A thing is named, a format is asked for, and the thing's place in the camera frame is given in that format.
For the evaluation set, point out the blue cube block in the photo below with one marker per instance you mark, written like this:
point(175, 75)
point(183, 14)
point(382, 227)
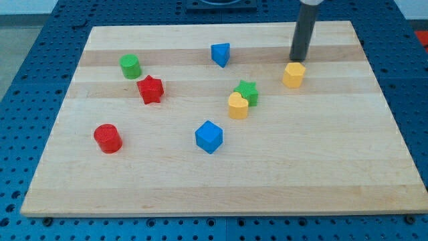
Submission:
point(209, 137)

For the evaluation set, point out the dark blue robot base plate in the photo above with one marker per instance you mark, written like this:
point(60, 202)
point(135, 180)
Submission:
point(202, 5)

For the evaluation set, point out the green cylinder block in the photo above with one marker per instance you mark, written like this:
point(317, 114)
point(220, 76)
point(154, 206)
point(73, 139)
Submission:
point(130, 66)

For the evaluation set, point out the silver rod mount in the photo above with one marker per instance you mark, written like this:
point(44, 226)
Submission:
point(311, 2)

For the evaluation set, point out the light wooden board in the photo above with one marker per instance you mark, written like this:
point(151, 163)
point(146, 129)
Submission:
point(329, 147)

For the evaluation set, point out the blue triangle block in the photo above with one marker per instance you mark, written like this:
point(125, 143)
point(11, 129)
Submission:
point(220, 54)

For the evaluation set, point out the yellow heart block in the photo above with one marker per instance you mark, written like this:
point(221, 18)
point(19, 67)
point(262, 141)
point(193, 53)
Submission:
point(238, 106)

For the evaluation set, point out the green star block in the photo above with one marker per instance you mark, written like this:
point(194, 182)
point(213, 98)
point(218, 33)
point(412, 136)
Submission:
point(248, 91)

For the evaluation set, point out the red cylinder block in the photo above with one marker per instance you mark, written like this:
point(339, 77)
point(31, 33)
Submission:
point(108, 138)

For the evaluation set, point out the yellow hexagon block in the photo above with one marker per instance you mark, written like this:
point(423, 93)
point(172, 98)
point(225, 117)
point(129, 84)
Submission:
point(293, 75)

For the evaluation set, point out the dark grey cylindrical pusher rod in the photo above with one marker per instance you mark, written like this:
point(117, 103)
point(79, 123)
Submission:
point(303, 32)

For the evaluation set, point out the red star block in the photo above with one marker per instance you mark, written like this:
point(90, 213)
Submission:
point(150, 89)

